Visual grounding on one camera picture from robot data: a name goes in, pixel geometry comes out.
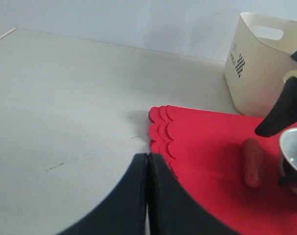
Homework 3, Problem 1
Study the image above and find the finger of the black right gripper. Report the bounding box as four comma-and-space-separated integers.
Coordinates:
278, 171, 297, 188

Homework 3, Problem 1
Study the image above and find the red scalloped tablecloth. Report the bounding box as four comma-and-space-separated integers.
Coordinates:
149, 105, 297, 235

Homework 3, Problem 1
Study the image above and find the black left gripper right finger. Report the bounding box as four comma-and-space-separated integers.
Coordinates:
147, 153, 237, 235

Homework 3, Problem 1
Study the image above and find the cream plastic bin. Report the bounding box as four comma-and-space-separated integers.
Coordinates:
224, 12, 297, 117

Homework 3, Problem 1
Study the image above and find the red sausage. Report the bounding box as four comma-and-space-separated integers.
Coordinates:
241, 139, 264, 188

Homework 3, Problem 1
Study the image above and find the white ceramic bowl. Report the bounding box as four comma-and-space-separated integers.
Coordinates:
278, 127, 297, 200

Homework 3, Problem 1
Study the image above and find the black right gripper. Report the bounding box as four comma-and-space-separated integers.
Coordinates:
254, 51, 297, 137

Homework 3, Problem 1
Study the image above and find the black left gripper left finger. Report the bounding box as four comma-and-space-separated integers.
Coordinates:
60, 153, 148, 235

